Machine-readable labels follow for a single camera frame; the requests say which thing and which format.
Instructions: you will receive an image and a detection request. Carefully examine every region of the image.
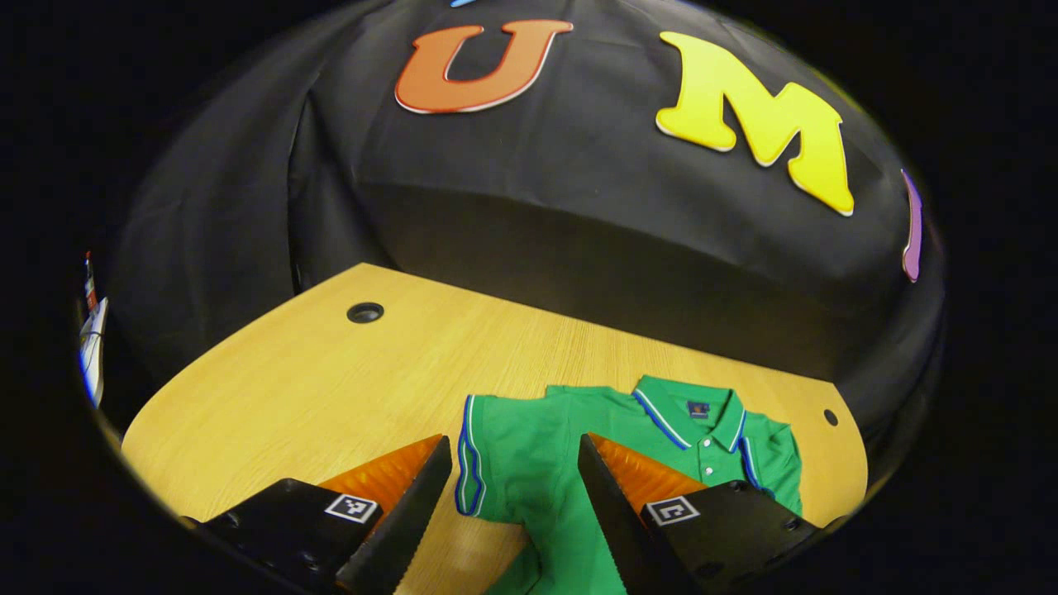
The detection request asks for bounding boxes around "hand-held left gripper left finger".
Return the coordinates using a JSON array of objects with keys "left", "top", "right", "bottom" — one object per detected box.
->
[{"left": 182, "top": 434, "right": 454, "bottom": 595}]

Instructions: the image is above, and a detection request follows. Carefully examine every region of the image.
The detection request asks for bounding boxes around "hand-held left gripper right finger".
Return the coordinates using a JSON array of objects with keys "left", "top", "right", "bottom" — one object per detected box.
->
[{"left": 577, "top": 432, "right": 848, "bottom": 595}]

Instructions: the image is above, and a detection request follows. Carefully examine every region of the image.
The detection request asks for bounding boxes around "green T-shirt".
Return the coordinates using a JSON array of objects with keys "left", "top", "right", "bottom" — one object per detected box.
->
[{"left": 453, "top": 374, "right": 804, "bottom": 595}]

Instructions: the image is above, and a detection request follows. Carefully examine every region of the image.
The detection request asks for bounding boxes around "black backdrop cloth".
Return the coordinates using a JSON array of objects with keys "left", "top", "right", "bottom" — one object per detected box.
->
[{"left": 107, "top": 0, "right": 947, "bottom": 431}]

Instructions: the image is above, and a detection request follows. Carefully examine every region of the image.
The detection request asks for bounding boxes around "white device with cables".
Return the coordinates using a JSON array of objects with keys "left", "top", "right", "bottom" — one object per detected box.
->
[{"left": 79, "top": 296, "right": 110, "bottom": 408}]

